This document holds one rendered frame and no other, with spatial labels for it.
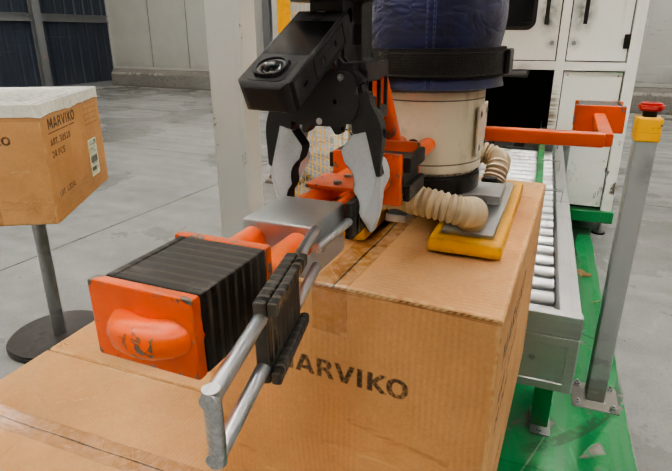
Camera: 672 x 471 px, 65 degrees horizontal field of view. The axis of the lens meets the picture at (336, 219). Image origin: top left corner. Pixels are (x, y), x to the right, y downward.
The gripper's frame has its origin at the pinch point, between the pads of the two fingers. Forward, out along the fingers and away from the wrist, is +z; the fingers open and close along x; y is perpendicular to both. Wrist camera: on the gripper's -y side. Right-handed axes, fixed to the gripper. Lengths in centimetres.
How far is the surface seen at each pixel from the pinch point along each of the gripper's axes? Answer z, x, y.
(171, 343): -0.8, -1.9, -23.5
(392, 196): 1.1, -2.7, 12.4
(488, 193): 7.2, -10.0, 38.8
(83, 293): 106, 191, 124
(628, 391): 107, -53, 147
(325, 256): 1.2, -2.7, -5.8
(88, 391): 52, 63, 20
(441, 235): 10.3, -5.7, 26.1
